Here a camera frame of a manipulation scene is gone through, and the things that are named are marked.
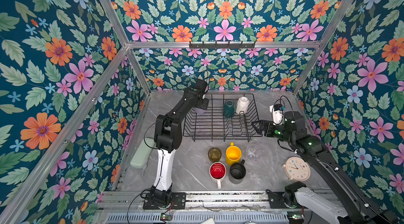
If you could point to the green mug cream interior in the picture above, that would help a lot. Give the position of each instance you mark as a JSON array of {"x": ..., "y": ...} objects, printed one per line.
[{"x": 228, "y": 109}]

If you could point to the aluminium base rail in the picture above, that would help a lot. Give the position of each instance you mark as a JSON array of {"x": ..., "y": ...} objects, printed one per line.
[{"x": 254, "y": 199}]

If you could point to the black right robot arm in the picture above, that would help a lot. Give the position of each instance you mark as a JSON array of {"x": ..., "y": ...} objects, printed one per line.
[{"x": 356, "y": 207}]

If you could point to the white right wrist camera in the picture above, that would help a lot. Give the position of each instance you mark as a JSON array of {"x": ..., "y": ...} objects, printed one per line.
[{"x": 277, "y": 113}]

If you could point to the pale green sponge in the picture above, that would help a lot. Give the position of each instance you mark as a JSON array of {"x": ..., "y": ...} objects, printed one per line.
[{"x": 142, "y": 154}]

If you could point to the dark wall hook rail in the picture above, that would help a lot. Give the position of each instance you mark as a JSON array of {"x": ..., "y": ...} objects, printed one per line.
[{"x": 221, "y": 45}]

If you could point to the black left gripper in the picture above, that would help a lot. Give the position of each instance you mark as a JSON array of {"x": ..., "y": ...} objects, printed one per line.
[{"x": 204, "y": 104}]

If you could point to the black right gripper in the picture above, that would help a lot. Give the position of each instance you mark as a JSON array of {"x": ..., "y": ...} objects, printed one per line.
[{"x": 268, "y": 124}]

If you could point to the black mug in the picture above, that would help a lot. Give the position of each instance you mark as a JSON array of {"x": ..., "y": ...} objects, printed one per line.
[{"x": 237, "y": 172}]

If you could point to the lilac plastic cup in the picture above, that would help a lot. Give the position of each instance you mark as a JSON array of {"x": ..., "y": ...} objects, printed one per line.
[{"x": 200, "y": 111}]

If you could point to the olive textured glass tumbler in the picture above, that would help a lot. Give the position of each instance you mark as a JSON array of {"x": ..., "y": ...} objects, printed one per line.
[{"x": 214, "y": 154}]

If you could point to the white mug red interior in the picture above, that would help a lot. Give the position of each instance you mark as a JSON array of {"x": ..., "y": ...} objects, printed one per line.
[{"x": 218, "y": 172}]

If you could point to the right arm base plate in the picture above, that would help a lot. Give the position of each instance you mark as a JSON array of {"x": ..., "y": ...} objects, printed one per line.
[{"x": 279, "y": 198}]

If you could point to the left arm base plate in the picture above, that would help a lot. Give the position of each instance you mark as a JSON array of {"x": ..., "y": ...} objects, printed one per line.
[{"x": 173, "y": 201}]

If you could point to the black wire dish rack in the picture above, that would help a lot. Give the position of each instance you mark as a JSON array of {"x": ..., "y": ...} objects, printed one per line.
[{"x": 211, "y": 124}]

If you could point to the yellow mug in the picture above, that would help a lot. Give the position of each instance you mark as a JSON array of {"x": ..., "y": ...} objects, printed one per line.
[{"x": 233, "y": 154}]

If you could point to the clear drinking glass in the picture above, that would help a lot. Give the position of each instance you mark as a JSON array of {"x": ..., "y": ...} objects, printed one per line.
[{"x": 252, "y": 152}]

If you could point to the white ceramic mug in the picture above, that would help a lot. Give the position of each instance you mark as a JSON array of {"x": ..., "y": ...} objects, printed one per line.
[{"x": 242, "y": 105}]

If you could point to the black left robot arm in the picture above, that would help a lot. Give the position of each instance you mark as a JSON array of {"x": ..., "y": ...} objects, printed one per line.
[{"x": 168, "y": 137}]

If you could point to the round pink wall clock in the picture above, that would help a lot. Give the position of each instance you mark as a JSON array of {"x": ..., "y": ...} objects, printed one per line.
[{"x": 296, "y": 169}]

